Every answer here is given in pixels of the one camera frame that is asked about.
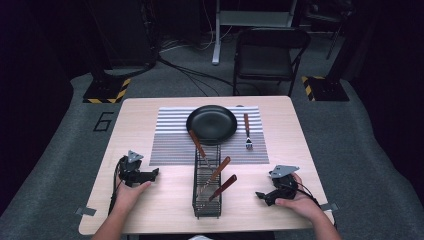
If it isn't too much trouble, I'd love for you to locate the grey tape piece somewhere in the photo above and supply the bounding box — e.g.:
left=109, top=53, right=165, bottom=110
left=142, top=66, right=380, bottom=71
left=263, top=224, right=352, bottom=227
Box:
left=74, top=206, right=98, bottom=217
left=320, top=201, right=340, bottom=212

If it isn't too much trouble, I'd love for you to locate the person's right hand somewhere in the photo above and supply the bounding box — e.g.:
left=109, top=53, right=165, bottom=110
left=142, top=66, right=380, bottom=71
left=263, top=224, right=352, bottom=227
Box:
left=274, top=173, right=325, bottom=223

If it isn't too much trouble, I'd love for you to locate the right hand-held gripper cable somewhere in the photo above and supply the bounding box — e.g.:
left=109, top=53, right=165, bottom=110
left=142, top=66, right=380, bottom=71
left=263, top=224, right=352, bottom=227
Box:
left=295, top=182, right=338, bottom=231

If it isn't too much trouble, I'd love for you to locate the wooden-handled knife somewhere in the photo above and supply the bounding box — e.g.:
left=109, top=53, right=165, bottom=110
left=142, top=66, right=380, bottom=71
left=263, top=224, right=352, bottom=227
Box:
left=188, top=129, right=213, bottom=169

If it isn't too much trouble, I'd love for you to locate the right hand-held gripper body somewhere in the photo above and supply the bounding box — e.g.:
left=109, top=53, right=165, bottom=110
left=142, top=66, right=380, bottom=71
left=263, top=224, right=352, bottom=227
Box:
left=265, top=164, right=301, bottom=207

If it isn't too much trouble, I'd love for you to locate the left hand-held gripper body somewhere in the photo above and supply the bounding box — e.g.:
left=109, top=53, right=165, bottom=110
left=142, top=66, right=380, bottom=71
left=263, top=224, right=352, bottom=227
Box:
left=117, top=149, right=155, bottom=188

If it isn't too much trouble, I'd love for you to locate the person's left hand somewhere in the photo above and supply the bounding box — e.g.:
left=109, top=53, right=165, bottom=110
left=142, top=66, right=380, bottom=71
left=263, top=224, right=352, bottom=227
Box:
left=113, top=180, right=153, bottom=214

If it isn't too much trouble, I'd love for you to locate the black round plate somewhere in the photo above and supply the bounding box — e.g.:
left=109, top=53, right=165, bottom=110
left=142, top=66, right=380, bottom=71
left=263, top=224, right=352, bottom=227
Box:
left=185, top=104, right=238, bottom=146

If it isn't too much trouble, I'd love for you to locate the left hand-held gripper cable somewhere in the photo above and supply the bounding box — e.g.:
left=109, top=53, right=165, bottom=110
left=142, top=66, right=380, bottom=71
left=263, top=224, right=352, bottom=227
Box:
left=107, top=157, right=125, bottom=215

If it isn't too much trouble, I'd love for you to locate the striped placemat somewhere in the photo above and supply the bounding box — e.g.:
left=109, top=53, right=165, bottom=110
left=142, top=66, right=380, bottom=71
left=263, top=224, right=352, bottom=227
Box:
left=149, top=105, right=270, bottom=167

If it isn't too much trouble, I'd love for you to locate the black wire cutlery basket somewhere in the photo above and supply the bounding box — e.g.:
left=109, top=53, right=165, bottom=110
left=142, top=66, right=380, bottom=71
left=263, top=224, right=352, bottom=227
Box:
left=191, top=143, right=223, bottom=220

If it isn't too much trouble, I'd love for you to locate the hand-held gripper cable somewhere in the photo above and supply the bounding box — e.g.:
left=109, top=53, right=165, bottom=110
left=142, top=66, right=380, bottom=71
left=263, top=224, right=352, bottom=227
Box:
left=107, top=157, right=125, bottom=215
left=295, top=182, right=338, bottom=231

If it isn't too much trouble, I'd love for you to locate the black stand base striped edge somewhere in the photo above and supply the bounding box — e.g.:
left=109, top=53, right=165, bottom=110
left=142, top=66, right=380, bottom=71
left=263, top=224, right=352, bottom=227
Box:
left=301, top=75, right=351, bottom=102
left=82, top=68, right=132, bottom=105

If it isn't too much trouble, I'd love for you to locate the dark wooden-handled cutlery piece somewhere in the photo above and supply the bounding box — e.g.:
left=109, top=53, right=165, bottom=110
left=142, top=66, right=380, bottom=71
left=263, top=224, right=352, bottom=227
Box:
left=208, top=173, right=239, bottom=203

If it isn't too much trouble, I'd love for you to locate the white metal stand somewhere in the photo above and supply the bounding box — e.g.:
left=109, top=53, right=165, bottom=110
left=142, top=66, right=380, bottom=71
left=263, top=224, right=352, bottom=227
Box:
left=211, top=0, right=298, bottom=66

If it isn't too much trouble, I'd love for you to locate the black floor cable bundle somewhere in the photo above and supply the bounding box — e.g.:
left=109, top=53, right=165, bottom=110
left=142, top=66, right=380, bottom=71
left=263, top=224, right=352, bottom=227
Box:
left=156, top=54, right=241, bottom=98

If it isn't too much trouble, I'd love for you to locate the wooden-handled fork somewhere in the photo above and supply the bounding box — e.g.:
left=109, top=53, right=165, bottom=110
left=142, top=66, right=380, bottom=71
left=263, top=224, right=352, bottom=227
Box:
left=243, top=112, right=254, bottom=151

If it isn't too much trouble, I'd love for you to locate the black folding chair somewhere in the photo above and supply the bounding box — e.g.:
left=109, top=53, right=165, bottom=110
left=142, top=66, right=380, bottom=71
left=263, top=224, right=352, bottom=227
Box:
left=232, top=27, right=312, bottom=98

